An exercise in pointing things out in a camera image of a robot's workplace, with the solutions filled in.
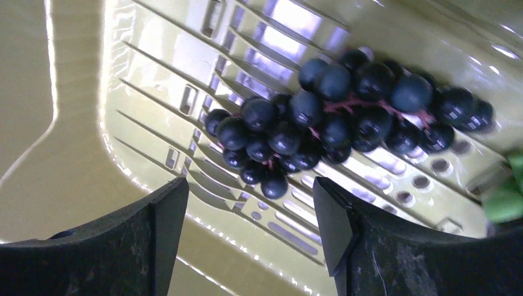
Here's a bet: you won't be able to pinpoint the green grape leaf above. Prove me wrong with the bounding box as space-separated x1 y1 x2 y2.
483 150 522 223

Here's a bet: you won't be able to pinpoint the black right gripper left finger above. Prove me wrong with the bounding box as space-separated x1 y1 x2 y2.
1 178 189 295

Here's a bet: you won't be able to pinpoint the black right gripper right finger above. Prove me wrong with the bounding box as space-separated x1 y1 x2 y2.
313 177 522 295

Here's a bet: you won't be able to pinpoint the black toy grapes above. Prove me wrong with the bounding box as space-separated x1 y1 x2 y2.
204 49 494 200

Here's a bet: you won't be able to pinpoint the green plastic bin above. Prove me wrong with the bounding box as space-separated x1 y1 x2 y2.
1 1 522 295

